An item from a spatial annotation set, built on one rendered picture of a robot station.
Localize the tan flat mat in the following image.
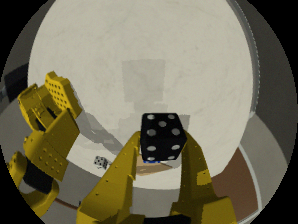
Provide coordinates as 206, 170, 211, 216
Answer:
136, 153, 173, 176

